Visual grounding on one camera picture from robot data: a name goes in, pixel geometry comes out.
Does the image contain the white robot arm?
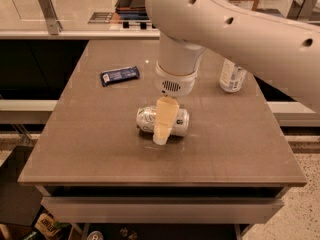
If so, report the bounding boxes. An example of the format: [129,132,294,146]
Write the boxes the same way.
[145,0,320,113]

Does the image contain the blue snack bar wrapper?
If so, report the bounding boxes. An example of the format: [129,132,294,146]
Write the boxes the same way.
[100,66,140,87]

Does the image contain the clear plastic water bottle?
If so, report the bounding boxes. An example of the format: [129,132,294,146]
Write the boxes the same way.
[219,59,247,93]

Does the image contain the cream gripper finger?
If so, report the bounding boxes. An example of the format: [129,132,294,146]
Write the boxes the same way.
[153,96,179,145]

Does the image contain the right metal glass bracket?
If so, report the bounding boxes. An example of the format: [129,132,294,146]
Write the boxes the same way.
[287,0,320,25]

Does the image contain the grey table drawer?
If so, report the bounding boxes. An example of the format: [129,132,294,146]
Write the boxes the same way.
[42,197,283,224]

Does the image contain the can under table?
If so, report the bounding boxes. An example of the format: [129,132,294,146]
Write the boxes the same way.
[86,231,104,240]

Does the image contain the metal glass bracket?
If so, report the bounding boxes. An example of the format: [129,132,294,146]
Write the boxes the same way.
[287,0,320,25]
[38,0,62,35]

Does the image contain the white green 7up can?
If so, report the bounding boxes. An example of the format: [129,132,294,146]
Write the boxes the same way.
[136,105,189,137]

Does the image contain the snack bag under table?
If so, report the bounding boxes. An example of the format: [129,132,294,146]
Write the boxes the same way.
[35,213,71,240]

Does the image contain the left metal glass bracket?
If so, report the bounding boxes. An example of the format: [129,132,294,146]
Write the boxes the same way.
[38,0,62,35]

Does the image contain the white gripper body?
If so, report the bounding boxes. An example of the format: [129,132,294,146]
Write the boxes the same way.
[155,61,198,97]

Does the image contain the open dark box with papers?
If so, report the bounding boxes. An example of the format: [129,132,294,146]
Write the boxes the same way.
[115,0,148,20]

